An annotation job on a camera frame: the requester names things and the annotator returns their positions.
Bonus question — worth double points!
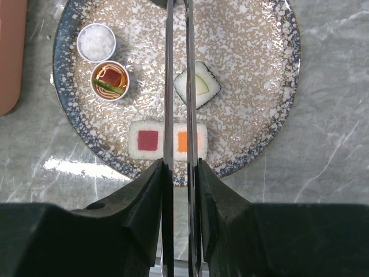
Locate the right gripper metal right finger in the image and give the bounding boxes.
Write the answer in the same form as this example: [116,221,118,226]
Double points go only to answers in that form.
[184,1,368,276]

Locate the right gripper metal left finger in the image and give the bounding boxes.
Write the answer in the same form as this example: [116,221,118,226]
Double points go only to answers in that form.
[0,0,175,277]

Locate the red sushi roll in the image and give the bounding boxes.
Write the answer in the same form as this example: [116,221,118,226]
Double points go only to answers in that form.
[128,121,164,160]

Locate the orange sushi roll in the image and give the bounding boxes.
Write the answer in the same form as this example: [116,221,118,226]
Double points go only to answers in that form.
[174,123,208,161]

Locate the cucumber sushi roll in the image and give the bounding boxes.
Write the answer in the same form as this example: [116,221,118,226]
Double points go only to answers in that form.
[174,60,221,109]

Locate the small noodle soup cup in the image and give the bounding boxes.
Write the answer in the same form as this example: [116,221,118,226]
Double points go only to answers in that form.
[90,61,130,102]

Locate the pink lunch box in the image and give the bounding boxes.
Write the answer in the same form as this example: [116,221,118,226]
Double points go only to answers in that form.
[1,0,28,115]

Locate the speckled round plate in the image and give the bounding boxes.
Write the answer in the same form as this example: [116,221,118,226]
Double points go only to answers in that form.
[53,1,300,178]

